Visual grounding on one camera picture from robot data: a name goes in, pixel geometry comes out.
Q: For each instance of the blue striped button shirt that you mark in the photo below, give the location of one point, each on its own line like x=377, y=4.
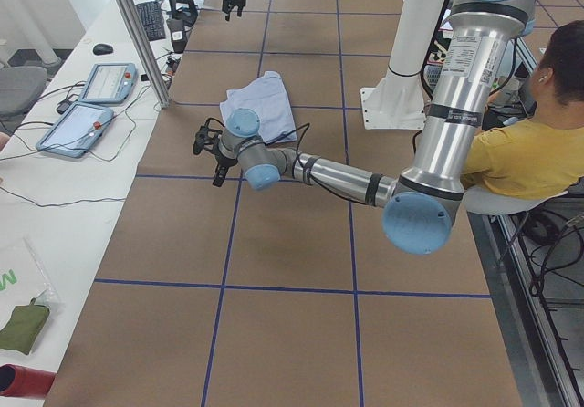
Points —
x=268, y=98

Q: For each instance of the black keyboard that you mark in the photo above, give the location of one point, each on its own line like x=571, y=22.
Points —
x=150, y=15

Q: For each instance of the brown paper table mat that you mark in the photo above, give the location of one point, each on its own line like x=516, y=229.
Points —
x=291, y=296

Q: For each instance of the black computer mouse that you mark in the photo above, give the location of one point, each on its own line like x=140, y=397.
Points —
x=102, y=49

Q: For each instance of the grey teach pendant far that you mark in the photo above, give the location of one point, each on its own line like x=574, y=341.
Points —
x=109, y=83

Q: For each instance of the grey teach pendant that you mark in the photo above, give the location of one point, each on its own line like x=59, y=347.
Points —
x=77, y=130
x=109, y=83

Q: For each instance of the grey teach pendant near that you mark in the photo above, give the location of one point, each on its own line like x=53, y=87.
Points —
x=77, y=130

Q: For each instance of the grey office chair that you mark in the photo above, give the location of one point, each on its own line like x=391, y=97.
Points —
x=20, y=88

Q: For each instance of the green cloth pouch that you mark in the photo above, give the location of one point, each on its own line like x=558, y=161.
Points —
x=22, y=329

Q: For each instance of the white chair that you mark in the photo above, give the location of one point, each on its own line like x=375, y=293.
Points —
x=477, y=200

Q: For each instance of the person in yellow shirt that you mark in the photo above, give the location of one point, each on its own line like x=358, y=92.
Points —
x=543, y=155

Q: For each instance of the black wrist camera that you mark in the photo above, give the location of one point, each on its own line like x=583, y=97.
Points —
x=206, y=139

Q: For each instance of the aluminium frame post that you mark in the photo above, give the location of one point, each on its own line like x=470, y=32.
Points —
x=142, y=44

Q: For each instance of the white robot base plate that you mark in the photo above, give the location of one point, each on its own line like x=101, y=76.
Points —
x=384, y=109

